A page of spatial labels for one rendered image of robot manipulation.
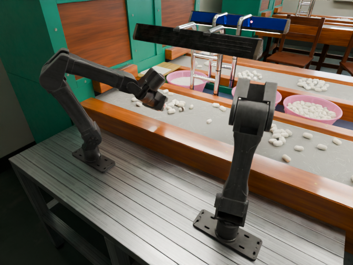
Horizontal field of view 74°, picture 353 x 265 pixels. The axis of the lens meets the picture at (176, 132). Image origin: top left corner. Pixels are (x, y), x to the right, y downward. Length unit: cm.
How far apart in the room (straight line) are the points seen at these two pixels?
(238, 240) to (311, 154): 47
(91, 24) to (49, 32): 23
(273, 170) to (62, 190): 75
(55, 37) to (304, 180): 111
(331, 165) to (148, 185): 68
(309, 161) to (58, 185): 94
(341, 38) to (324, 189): 296
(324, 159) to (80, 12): 121
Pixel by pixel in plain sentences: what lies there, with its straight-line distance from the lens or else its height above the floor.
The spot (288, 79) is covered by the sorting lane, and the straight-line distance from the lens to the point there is 175.
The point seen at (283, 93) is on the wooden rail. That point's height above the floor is 75.
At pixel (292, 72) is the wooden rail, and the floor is 76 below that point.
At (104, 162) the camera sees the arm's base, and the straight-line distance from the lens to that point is 100.
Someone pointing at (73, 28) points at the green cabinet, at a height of 111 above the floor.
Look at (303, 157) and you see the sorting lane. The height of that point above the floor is 74.
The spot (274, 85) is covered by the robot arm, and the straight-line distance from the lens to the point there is 59.
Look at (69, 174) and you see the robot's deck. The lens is 102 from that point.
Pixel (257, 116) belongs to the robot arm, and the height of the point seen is 106.
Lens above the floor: 132
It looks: 34 degrees down
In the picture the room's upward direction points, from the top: straight up
